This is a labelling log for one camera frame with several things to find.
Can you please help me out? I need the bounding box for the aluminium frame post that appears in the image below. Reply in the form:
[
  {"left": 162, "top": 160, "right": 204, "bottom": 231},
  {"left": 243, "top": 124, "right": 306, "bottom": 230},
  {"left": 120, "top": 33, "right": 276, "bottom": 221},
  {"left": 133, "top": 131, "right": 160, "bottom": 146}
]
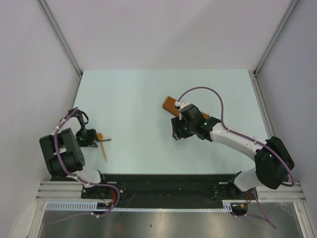
[
  {"left": 36, "top": 0, "right": 83, "bottom": 79},
  {"left": 253, "top": 0, "right": 301, "bottom": 77}
]

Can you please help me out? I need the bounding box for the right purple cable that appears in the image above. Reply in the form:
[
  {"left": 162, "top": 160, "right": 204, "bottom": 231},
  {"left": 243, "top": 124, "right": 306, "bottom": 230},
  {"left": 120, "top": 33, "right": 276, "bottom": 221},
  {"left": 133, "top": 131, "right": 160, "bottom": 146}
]
[{"left": 177, "top": 86, "right": 296, "bottom": 230}]

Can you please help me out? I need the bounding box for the orange cloth napkin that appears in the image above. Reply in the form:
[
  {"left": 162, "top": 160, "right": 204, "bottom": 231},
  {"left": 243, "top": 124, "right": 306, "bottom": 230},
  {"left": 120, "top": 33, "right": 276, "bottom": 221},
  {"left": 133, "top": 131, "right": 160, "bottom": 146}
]
[{"left": 162, "top": 96, "right": 210, "bottom": 121}]

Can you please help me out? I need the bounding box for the right aluminium frame post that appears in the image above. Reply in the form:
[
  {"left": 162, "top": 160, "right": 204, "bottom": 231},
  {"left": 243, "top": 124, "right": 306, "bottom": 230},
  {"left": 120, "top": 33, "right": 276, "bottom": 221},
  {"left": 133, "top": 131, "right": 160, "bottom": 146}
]
[{"left": 253, "top": 0, "right": 301, "bottom": 77}]

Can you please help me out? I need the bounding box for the white slotted cable duct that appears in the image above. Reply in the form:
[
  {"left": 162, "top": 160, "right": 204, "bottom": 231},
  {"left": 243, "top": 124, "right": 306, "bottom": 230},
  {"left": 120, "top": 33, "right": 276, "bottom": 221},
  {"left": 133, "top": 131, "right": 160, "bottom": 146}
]
[{"left": 46, "top": 201, "right": 232, "bottom": 212}]

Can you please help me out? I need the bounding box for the right aluminium frame rail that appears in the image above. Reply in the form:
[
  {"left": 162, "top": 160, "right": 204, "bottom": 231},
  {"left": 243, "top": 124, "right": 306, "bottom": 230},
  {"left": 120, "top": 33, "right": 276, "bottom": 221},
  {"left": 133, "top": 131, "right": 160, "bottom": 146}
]
[{"left": 249, "top": 70, "right": 315, "bottom": 238}]

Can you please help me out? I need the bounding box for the orange wooden spoon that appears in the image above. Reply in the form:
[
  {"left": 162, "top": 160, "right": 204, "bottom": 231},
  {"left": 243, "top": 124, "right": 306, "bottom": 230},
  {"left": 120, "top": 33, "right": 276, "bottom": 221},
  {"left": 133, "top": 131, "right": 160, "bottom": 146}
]
[{"left": 97, "top": 132, "right": 108, "bottom": 162}]

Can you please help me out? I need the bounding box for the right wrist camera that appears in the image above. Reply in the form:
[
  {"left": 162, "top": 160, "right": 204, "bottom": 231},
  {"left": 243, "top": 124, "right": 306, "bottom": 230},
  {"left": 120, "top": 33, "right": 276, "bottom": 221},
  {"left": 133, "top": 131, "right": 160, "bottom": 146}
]
[{"left": 174, "top": 101, "right": 191, "bottom": 121}]

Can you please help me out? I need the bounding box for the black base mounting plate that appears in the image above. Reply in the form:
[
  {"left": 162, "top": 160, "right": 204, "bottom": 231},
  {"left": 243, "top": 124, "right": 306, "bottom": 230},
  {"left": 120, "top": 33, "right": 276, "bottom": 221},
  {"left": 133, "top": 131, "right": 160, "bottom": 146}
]
[{"left": 79, "top": 174, "right": 251, "bottom": 210}]

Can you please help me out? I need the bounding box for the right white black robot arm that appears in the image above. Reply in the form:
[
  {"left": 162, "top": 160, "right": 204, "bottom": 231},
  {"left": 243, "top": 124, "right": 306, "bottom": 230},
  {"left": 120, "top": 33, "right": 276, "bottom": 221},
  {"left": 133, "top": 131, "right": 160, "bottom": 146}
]
[{"left": 171, "top": 102, "right": 294, "bottom": 199}]

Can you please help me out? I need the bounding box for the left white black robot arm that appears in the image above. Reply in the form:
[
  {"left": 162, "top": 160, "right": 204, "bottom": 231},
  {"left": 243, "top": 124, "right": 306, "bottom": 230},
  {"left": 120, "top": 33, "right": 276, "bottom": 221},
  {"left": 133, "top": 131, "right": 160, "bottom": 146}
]
[{"left": 39, "top": 108, "right": 109, "bottom": 198}]

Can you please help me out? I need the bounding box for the left aluminium frame post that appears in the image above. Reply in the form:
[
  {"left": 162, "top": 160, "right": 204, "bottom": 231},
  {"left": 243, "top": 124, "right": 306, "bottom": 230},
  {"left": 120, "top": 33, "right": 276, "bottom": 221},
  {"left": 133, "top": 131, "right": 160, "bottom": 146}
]
[{"left": 36, "top": 0, "right": 83, "bottom": 79}]

